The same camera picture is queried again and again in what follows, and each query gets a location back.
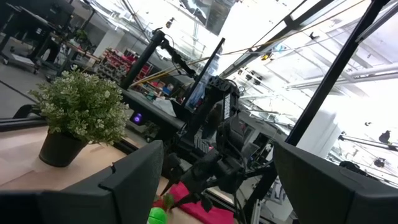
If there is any green toy pear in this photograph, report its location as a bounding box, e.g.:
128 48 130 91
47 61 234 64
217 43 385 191
147 207 169 224

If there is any red parts bin shelf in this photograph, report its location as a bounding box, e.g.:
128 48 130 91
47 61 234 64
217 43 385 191
96 48 154 91

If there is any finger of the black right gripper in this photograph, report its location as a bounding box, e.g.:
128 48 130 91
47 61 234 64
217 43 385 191
172 192 215 213
160 173 188 197

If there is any tilted computer monitor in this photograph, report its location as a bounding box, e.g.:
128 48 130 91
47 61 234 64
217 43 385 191
182 37 226 113

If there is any black workbench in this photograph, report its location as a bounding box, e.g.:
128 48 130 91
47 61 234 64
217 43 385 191
0 0 76 75

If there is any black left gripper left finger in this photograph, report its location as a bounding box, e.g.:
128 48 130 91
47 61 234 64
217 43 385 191
0 139 165 224

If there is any black desk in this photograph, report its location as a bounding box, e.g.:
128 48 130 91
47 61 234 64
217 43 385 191
121 88 187 134

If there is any yellow cable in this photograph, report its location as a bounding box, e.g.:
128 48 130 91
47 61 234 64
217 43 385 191
132 0 366 87

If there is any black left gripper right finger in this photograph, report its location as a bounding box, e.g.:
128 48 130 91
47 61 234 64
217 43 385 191
272 140 398 224

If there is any red folded cloth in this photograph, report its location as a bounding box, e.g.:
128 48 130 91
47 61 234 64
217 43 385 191
169 182 236 224

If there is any purple lit device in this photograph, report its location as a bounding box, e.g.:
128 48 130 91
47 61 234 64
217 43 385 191
129 111 144 126

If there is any potted green artificial plant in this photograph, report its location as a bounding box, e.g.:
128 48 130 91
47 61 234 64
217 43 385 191
28 64 130 168

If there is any black articulated stand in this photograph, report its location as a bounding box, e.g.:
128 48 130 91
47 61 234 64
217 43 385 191
119 27 198 91

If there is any black upright frame post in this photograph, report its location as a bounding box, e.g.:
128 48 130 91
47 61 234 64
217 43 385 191
242 0 392 224

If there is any red toy strawberry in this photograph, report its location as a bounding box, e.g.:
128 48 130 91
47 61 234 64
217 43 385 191
152 193 175 211

